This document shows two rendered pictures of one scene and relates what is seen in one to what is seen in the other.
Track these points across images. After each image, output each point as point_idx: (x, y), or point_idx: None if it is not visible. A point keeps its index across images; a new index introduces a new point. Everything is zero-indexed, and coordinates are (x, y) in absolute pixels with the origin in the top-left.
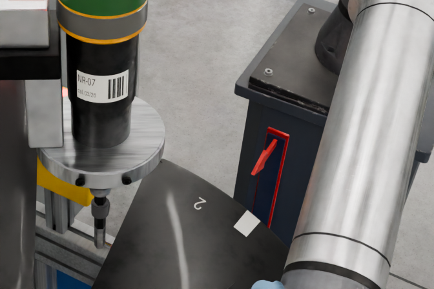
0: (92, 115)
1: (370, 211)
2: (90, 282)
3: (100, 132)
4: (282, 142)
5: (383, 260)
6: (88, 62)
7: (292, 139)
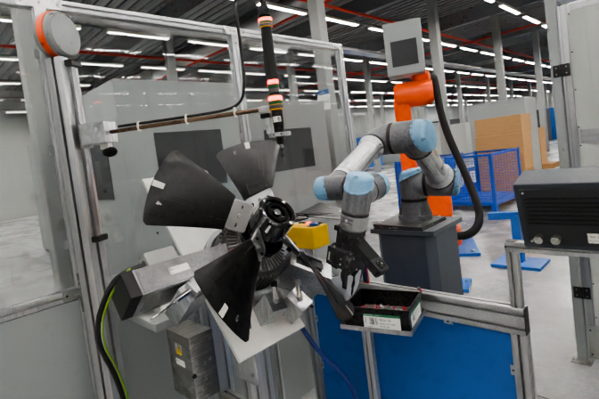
0: (275, 125)
1: (347, 163)
2: (322, 293)
3: (277, 128)
4: None
5: (349, 170)
6: (274, 114)
7: (392, 246)
